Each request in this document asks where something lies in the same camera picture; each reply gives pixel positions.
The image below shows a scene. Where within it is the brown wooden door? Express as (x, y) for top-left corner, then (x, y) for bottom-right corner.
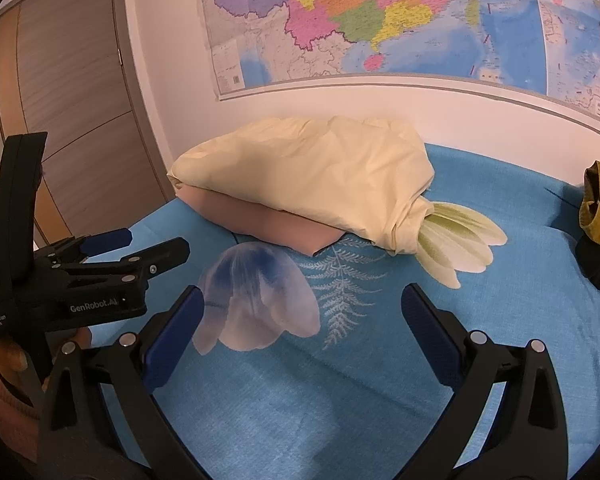
(0, 0), (174, 246)

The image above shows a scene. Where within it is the pink folded garment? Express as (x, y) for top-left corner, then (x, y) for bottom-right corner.
(175, 185), (344, 256)

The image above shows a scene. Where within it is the blue floral bed sheet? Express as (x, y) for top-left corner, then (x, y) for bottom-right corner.
(74, 142), (600, 480)

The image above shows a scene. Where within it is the person's left hand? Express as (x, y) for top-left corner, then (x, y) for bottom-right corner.
(0, 327), (92, 377)

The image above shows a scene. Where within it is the colourful wall map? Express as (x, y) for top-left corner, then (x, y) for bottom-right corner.
(201, 0), (600, 129)

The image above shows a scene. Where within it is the black folded garment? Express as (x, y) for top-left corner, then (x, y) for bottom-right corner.
(544, 186), (600, 306)

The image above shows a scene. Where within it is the cream beige jacket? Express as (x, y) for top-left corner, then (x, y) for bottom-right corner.
(168, 116), (434, 255)

